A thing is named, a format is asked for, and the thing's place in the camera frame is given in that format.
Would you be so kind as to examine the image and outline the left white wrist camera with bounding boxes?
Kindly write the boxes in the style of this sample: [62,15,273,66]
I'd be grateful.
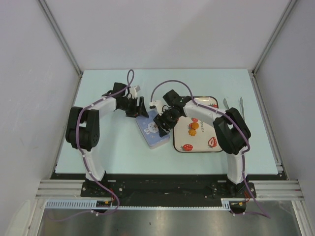
[127,86,141,99]

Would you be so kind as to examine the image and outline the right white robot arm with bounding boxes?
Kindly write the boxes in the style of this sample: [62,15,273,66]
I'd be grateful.
[149,89,251,197]

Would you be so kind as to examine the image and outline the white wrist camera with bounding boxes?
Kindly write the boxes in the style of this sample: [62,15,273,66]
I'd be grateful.
[127,86,141,99]
[149,100,163,116]

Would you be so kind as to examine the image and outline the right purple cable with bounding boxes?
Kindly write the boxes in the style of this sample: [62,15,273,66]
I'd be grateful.
[150,80,271,219]

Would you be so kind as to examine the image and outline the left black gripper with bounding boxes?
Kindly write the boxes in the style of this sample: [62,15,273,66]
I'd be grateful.
[119,96,149,118]

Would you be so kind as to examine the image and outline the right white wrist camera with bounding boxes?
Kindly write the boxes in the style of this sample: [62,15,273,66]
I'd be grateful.
[149,100,163,116]

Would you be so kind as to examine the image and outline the brown round cookie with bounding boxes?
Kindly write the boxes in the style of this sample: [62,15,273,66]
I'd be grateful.
[190,122,199,130]

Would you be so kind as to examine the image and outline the strawberry pattern tray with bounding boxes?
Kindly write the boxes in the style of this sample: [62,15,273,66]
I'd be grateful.
[172,95,223,153]

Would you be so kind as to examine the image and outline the metal tongs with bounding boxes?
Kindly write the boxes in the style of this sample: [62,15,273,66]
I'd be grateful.
[223,97,245,119]

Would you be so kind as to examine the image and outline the silver tin lid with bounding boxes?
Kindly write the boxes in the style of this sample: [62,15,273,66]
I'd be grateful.
[135,110,170,149]

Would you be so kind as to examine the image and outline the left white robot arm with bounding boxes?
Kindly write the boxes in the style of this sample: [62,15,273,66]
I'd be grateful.
[65,82,149,197]

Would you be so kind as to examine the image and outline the orange flower cookie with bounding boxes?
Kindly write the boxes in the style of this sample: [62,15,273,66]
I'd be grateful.
[189,129,196,136]

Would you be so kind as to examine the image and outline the aluminium frame post left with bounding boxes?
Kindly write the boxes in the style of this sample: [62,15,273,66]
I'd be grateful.
[36,0,83,78]

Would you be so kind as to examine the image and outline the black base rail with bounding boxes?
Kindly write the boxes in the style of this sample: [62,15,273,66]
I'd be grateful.
[49,172,256,212]

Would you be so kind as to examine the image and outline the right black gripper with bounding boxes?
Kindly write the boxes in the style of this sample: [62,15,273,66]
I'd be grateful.
[153,109,181,138]

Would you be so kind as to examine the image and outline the aluminium frame post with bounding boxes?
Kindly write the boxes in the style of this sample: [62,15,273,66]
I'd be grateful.
[252,0,299,75]
[36,0,83,78]

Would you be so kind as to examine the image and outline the aluminium frame post right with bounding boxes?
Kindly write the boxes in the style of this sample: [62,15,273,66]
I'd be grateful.
[252,0,299,75]

